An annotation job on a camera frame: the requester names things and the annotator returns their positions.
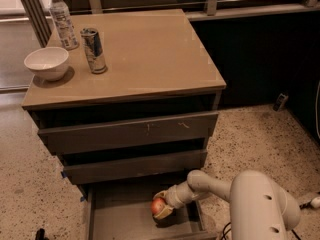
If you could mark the white ceramic bowl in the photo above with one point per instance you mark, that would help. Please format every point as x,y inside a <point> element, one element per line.
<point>50,63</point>

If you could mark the clear plastic water bottle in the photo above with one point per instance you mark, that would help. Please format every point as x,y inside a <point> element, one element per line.
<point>62,20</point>

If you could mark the silver drink can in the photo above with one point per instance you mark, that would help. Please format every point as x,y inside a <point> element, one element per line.
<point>93,50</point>

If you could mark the small grey wall device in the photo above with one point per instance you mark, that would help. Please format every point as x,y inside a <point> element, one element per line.
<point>280,102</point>

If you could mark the white power strip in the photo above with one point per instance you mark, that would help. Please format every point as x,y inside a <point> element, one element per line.
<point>310,200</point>

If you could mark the grey top drawer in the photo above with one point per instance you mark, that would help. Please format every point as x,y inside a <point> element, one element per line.
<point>128,133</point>

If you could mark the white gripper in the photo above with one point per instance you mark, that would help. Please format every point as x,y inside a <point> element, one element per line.
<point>172,197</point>

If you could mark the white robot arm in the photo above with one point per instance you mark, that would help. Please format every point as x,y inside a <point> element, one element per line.
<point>260,209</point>

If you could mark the grey middle drawer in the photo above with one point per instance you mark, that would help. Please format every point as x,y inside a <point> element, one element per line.
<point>135,167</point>

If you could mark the small black floor object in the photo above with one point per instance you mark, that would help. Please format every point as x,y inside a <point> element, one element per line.
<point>40,235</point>

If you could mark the grey open bottom drawer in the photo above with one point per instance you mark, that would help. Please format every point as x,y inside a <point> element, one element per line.
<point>121,210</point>

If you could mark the red apple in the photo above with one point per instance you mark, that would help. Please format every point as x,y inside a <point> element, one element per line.
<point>157,205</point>

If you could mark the grey drawer cabinet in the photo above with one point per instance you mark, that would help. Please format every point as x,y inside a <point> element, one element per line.
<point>156,67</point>

